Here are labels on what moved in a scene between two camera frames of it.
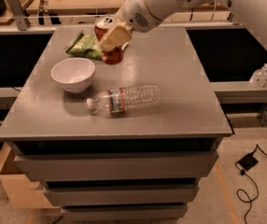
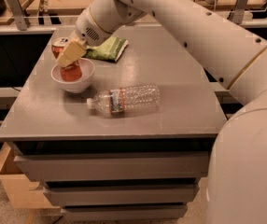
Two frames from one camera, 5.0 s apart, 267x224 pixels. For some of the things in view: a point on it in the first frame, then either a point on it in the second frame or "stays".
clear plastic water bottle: [134, 98] stays
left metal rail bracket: [16, 8] stays
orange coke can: [110, 55] to [71, 73]
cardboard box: [22, 190] stays
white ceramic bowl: [75, 74] stays
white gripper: [134, 12] to [87, 29]
